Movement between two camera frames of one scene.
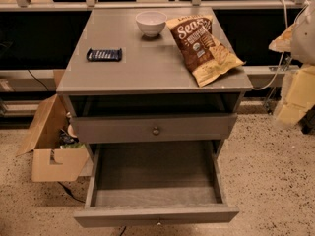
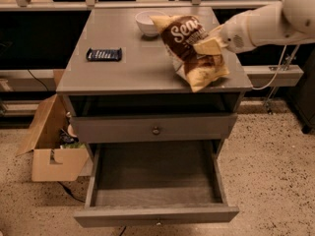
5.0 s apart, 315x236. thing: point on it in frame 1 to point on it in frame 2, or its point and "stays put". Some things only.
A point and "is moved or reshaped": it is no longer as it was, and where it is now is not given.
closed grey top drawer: x=153 y=127 stays put
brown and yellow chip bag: x=201 y=47 is moved or reshaped
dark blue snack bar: x=103 y=55 stays put
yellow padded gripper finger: x=283 y=43 to x=235 y=35
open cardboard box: x=57 y=153 stays put
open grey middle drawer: x=161 y=182 stays put
